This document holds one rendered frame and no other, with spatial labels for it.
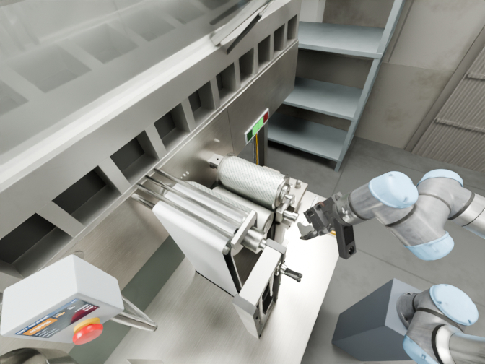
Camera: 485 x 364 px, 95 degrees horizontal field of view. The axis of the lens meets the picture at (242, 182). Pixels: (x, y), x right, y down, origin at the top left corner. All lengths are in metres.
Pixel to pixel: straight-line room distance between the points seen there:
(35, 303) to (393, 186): 0.54
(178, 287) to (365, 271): 1.55
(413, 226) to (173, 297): 0.93
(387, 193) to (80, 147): 0.65
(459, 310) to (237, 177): 0.81
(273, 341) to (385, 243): 1.58
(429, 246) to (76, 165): 0.76
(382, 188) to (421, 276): 1.89
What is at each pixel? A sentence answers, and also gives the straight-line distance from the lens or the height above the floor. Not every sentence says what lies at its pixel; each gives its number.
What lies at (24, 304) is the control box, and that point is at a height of 1.71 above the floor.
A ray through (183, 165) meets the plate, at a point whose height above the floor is 1.37.
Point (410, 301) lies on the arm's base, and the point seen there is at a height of 0.97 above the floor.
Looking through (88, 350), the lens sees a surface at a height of 1.05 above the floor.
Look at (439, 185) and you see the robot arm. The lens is 0.66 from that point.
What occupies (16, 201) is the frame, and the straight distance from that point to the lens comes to 0.61.
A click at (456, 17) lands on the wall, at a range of 2.70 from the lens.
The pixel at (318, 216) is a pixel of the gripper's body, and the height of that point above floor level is 1.40.
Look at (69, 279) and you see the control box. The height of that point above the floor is 1.71.
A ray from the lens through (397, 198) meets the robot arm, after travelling 0.51.
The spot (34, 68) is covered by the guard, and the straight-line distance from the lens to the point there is 0.23.
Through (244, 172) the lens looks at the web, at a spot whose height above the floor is 1.31.
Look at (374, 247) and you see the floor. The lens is 2.32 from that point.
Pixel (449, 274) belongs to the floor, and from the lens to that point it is 2.50.
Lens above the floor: 1.94
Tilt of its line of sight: 51 degrees down
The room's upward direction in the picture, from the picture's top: 7 degrees counter-clockwise
